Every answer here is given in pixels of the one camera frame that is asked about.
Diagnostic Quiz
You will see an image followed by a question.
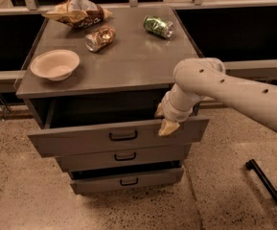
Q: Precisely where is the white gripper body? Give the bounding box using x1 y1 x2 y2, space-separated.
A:
161 91 193 123

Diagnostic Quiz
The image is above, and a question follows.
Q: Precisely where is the grey top drawer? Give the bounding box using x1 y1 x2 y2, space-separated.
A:
29 89 209 157

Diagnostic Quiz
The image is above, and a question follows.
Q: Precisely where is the grey drawer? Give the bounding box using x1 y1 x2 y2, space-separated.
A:
57 145 191 172
71 160 183 195
29 89 209 157

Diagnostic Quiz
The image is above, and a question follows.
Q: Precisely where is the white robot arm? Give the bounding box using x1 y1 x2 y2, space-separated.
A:
155 58 277 136

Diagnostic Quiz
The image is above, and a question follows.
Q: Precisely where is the grey middle drawer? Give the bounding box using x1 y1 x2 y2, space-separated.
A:
57 145 191 172

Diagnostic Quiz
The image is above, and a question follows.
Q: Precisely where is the grey drawer cabinet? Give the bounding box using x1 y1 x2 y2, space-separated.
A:
15 5 209 190

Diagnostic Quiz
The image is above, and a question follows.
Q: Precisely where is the grey bottom drawer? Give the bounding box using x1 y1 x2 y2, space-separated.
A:
71 160 183 195

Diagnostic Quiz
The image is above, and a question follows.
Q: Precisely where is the green soda can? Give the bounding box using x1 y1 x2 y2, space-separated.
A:
143 15 173 38

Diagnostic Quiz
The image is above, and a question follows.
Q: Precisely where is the black metal bar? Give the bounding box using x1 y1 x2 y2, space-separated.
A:
245 159 277 204

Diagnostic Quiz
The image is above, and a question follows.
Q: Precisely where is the gold crushed can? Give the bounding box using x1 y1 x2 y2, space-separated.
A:
85 25 116 53

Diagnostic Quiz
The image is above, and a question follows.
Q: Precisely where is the white paper bowl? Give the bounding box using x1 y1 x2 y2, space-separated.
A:
30 50 80 81

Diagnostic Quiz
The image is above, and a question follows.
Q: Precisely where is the brown chip bag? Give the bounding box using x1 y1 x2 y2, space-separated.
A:
43 0 112 29

